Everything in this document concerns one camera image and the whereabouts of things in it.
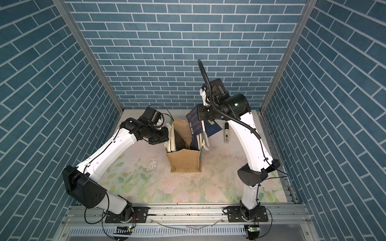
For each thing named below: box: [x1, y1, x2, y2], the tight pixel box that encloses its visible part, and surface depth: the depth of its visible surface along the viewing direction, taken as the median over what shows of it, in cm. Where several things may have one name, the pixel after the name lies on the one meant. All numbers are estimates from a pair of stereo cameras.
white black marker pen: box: [224, 122, 229, 143], surface depth 106 cm
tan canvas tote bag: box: [166, 118, 203, 173], surface depth 88 cm
